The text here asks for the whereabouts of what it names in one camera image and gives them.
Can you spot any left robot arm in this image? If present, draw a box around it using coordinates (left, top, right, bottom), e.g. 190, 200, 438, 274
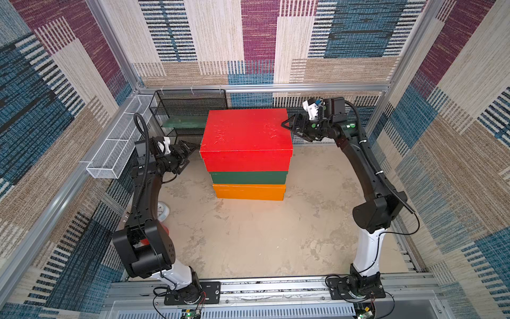
112, 113, 202, 297

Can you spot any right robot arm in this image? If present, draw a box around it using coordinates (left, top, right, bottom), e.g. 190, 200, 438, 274
282, 97, 415, 301

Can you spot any green plastic case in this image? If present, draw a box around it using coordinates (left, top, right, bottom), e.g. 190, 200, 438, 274
163, 116, 208, 129

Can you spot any white round device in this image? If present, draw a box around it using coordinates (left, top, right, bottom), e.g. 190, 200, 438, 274
158, 202, 170, 222

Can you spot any red pencil cup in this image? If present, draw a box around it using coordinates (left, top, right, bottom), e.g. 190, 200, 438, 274
162, 225, 169, 237

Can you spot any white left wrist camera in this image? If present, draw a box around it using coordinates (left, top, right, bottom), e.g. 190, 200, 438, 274
153, 136, 171, 155

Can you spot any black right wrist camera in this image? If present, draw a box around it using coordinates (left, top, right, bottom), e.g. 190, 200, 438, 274
302, 97, 347, 123

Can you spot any black wire mesh shelf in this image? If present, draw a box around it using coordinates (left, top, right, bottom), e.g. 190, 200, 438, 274
150, 89, 227, 144

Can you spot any white wire mesh basket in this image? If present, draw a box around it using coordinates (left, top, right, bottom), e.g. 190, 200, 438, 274
86, 94, 152, 179

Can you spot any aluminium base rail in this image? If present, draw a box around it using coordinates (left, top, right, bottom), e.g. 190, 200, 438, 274
100, 272, 454, 318

